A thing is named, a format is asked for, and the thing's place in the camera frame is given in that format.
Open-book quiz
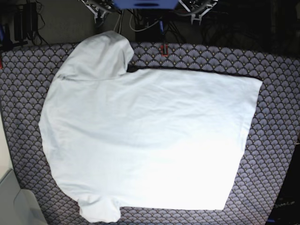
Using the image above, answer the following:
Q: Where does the white T-shirt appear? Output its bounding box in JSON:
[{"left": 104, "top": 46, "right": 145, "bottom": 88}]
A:
[{"left": 38, "top": 31, "right": 262, "bottom": 223}]

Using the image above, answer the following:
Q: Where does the red table clamp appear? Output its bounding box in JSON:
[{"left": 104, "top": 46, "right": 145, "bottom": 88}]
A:
[{"left": 161, "top": 45, "right": 168, "bottom": 57}]

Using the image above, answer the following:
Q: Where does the black box under table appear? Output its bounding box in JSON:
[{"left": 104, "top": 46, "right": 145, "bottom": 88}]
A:
[{"left": 135, "top": 23, "right": 162, "bottom": 42}]

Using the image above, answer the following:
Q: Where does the patterned blue table cloth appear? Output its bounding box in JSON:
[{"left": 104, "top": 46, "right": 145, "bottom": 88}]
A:
[{"left": 0, "top": 43, "right": 300, "bottom": 225}]

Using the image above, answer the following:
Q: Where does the black stand left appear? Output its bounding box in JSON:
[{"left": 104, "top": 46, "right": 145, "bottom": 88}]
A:
[{"left": 13, "top": 0, "right": 38, "bottom": 45}]

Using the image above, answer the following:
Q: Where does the grey plastic bin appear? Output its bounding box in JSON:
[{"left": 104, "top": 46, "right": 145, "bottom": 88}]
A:
[{"left": 0, "top": 168, "right": 47, "bottom": 225}]

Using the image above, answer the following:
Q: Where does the white cable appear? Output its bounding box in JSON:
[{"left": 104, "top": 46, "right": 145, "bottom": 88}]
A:
[{"left": 113, "top": 9, "right": 125, "bottom": 33}]

